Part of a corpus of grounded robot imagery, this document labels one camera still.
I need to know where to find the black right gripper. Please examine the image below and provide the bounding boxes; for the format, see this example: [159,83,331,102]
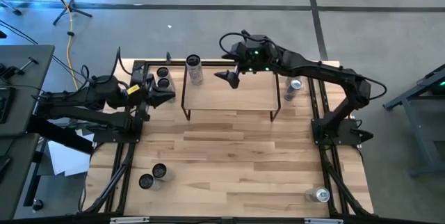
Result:
[213,40,254,90]

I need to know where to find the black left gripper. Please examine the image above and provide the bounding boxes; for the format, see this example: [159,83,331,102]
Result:
[127,74,176,120]

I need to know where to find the white beverage can black lid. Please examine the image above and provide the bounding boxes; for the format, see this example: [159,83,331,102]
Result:
[156,65,176,83]
[156,77,177,104]
[185,54,205,86]
[152,163,176,183]
[138,173,163,192]

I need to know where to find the blue Red Bull can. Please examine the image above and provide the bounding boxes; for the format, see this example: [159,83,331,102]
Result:
[284,77,303,102]

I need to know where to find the wooden shelf black metal legs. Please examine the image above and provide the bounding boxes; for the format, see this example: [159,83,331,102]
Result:
[180,64,282,122]

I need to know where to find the silver blue beverage can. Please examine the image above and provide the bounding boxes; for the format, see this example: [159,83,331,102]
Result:
[305,186,331,204]

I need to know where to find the black tripod stand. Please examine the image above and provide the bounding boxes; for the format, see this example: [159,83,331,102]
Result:
[38,0,94,26]

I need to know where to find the dark grey desk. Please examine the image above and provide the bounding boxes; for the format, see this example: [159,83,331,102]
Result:
[0,44,56,138]
[0,132,42,221]

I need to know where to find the black clamp tool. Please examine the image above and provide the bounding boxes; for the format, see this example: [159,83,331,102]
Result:
[0,56,40,79]

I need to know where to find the black keyboard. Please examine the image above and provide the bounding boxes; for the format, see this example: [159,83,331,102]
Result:
[0,87,15,125]

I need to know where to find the black round knob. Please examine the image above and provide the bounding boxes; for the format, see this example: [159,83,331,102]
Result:
[31,198,45,213]

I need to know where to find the grey metal cart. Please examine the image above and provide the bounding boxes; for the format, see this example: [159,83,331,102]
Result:
[382,63,445,179]

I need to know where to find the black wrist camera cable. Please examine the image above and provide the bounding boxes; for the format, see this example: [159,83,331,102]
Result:
[218,31,252,60]

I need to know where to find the black aluminium table frame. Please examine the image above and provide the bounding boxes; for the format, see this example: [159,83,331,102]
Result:
[78,58,375,218]

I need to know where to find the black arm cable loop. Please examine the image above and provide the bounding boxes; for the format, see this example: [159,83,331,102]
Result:
[361,77,388,101]
[116,46,135,76]

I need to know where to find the yellow floor cable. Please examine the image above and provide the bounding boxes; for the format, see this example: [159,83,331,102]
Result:
[65,0,81,93]

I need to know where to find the white metal bracket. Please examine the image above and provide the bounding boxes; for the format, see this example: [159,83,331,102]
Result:
[109,216,151,224]
[304,218,345,224]

